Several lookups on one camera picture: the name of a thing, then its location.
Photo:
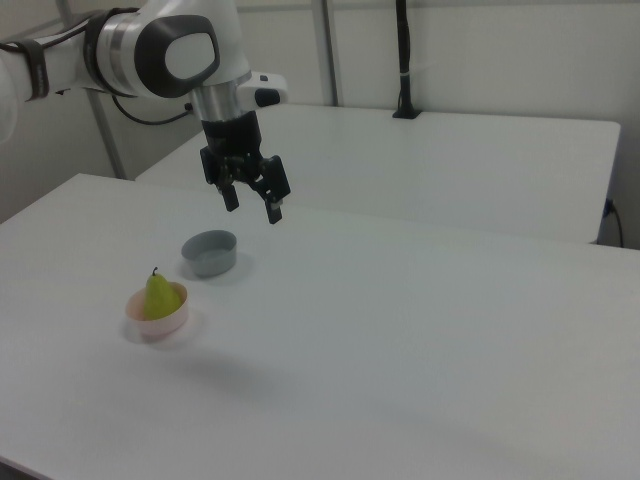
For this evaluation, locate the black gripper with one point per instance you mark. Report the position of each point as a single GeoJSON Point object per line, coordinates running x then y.
{"type": "Point", "coordinates": [232, 137]}

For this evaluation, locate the green pear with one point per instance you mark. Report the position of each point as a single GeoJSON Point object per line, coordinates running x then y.
{"type": "Point", "coordinates": [161, 299]}

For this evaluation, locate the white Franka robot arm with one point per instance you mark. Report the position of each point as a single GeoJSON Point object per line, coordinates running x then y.
{"type": "Point", "coordinates": [125, 55]}

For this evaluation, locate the grey plastic bowl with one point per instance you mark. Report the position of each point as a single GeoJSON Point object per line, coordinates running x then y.
{"type": "Point", "coordinates": [212, 257]}

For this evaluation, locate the pink plastic bowl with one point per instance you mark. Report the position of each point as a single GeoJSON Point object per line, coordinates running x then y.
{"type": "Point", "coordinates": [167, 324]}

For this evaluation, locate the grey wall frame post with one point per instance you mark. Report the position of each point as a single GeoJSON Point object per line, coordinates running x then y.
{"type": "Point", "coordinates": [330, 55]}
{"type": "Point", "coordinates": [107, 140]}

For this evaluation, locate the black clamped camera pole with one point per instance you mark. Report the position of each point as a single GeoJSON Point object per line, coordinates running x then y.
{"type": "Point", "coordinates": [404, 55]}

